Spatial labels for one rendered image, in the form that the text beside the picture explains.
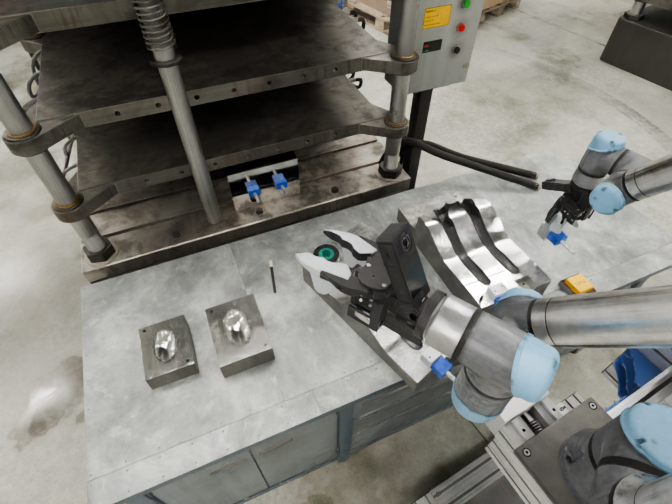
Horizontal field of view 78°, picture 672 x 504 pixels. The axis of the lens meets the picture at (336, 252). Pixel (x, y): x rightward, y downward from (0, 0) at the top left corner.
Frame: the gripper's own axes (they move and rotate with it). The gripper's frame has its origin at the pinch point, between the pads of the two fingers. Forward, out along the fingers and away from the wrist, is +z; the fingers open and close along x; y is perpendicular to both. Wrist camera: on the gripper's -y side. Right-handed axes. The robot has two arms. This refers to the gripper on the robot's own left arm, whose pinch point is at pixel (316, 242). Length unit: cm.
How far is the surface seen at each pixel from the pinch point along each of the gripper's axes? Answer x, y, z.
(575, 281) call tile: 86, 51, -43
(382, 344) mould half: 29, 56, -4
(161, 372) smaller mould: -11, 62, 40
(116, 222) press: 20, 65, 108
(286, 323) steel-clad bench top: 23, 63, 25
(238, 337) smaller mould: 9, 60, 31
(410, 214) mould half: 80, 49, 15
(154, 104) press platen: 32, 14, 83
